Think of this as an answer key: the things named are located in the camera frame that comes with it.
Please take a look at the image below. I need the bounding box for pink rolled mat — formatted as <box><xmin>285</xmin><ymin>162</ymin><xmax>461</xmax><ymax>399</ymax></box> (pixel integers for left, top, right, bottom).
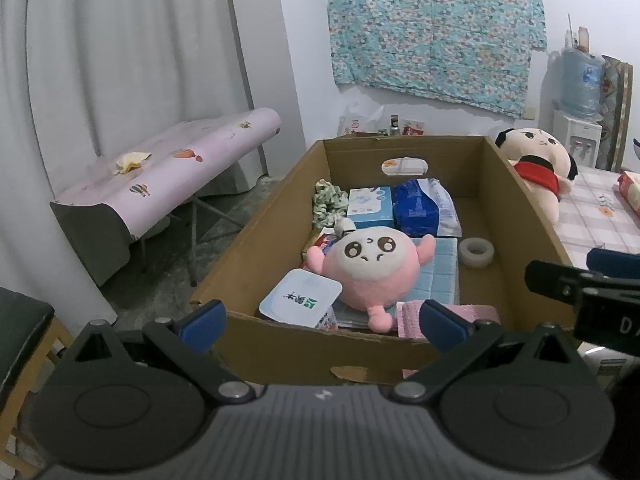
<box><xmin>50</xmin><ymin>107</ymin><xmax>282</xmax><ymax>289</ymax></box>

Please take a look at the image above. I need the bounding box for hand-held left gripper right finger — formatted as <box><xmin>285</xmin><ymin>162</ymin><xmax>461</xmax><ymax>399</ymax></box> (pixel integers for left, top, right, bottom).
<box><xmin>392</xmin><ymin>299</ymin><xmax>584</xmax><ymax>404</ymax></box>

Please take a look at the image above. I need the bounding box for white tape roll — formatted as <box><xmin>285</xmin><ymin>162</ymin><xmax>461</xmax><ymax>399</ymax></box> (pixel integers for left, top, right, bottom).
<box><xmin>459</xmin><ymin>237</ymin><xmax>496</xmax><ymax>268</ymax></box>

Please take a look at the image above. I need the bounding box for pink fuzzy cloth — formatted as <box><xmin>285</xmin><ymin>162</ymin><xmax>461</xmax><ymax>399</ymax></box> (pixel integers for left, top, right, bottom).
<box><xmin>395</xmin><ymin>300</ymin><xmax>501</xmax><ymax>344</ymax></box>

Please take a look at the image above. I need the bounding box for teal floral wall cloth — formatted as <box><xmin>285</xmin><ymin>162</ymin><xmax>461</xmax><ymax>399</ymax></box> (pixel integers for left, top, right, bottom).
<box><xmin>327</xmin><ymin>0</ymin><xmax>547</xmax><ymax>120</ymax></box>

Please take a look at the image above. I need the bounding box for white lidded pack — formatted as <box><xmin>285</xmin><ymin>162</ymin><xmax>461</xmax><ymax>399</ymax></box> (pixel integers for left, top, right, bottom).
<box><xmin>260</xmin><ymin>268</ymin><xmax>344</xmax><ymax>329</ymax></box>

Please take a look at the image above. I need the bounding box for black-haired plush doll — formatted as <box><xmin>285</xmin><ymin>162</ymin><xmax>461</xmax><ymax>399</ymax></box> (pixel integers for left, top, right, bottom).
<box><xmin>494</xmin><ymin>127</ymin><xmax>580</xmax><ymax>226</ymax></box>

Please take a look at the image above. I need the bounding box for white water dispenser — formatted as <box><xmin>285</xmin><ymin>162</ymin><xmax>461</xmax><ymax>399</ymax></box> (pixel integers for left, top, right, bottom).
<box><xmin>552</xmin><ymin>109</ymin><xmax>604</xmax><ymax>167</ymax></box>

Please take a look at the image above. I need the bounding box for white plastic bag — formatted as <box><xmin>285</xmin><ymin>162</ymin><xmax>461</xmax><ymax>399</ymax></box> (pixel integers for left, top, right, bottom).
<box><xmin>340</xmin><ymin>102</ymin><xmax>386</xmax><ymax>137</ymax></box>

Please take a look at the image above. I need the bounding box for blue white wipes pack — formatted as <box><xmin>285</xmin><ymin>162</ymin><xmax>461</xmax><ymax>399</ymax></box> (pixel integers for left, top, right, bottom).
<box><xmin>391</xmin><ymin>178</ymin><xmax>464</xmax><ymax>239</ymax></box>

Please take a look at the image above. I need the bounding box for blue water bottle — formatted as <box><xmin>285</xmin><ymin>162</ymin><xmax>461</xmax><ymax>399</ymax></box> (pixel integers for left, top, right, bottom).
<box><xmin>560</xmin><ymin>47</ymin><xmax>606</xmax><ymax>121</ymax></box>

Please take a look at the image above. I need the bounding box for wooden chair green cushion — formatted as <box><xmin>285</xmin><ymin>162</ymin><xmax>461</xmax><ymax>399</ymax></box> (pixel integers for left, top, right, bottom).
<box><xmin>0</xmin><ymin>287</ymin><xmax>77</xmax><ymax>480</ymax></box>

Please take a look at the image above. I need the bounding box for brown cardboard box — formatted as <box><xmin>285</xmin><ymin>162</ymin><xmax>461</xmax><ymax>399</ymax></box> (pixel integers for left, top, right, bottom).
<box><xmin>192</xmin><ymin>135</ymin><xmax>584</xmax><ymax>387</ymax></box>

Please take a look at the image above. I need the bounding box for white curtain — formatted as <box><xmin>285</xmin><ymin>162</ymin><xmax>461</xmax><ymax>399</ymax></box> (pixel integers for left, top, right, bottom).
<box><xmin>0</xmin><ymin>0</ymin><xmax>267</xmax><ymax>211</ymax></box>

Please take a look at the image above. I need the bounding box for yellow cloth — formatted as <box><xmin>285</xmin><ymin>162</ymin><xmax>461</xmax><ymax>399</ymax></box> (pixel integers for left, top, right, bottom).
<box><xmin>112</xmin><ymin>151</ymin><xmax>154</xmax><ymax>176</ymax></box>

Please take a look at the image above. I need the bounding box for green white scrunchie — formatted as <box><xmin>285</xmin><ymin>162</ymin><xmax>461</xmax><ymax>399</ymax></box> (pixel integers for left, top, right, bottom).
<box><xmin>312</xmin><ymin>179</ymin><xmax>350</xmax><ymax>229</ymax></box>

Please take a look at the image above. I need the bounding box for light blue quilted pad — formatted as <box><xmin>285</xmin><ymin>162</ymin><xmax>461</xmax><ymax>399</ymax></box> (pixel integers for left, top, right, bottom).
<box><xmin>330</xmin><ymin>237</ymin><xmax>461</xmax><ymax>324</ymax></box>

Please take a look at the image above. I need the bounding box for patterned rolled mat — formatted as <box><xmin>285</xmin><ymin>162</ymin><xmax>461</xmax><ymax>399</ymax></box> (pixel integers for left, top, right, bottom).
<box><xmin>600</xmin><ymin>55</ymin><xmax>635</xmax><ymax>171</ymax></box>

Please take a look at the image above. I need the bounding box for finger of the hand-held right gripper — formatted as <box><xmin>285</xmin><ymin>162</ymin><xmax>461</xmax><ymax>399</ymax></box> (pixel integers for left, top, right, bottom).
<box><xmin>525</xmin><ymin>260</ymin><xmax>604</xmax><ymax>306</ymax></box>
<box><xmin>586</xmin><ymin>247</ymin><xmax>640</xmax><ymax>281</ymax></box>

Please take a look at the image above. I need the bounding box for pink round plush toy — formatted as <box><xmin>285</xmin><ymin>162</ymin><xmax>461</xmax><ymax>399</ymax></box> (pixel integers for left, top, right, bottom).
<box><xmin>306</xmin><ymin>227</ymin><xmax>437</xmax><ymax>334</ymax></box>

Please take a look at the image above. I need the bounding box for pink red wipes pack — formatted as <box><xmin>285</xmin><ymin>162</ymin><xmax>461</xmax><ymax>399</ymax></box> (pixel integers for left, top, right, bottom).
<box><xmin>617</xmin><ymin>171</ymin><xmax>640</xmax><ymax>217</ymax></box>

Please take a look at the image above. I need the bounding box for light blue tissue pack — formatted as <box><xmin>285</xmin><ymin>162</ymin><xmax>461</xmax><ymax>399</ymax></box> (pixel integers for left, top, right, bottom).
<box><xmin>347</xmin><ymin>186</ymin><xmax>396</xmax><ymax>230</ymax></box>

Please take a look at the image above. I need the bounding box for plaid bed sheet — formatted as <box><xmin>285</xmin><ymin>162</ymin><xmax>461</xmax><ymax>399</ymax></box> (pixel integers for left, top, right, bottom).
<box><xmin>555</xmin><ymin>167</ymin><xmax>640</xmax><ymax>257</ymax></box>

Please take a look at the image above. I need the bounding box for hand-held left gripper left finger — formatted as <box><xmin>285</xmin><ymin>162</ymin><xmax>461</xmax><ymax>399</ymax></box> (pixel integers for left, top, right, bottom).
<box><xmin>59</xmin><ymin>299</ymin><xmax>257</xmax><ymax>405</ymax></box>

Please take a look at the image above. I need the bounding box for red white packet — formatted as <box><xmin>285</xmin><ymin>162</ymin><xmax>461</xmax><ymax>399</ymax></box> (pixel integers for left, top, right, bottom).
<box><xmin>300</xmin><ymin>227</ymin><xmax>342</xmax><ymax>269</ymax></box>

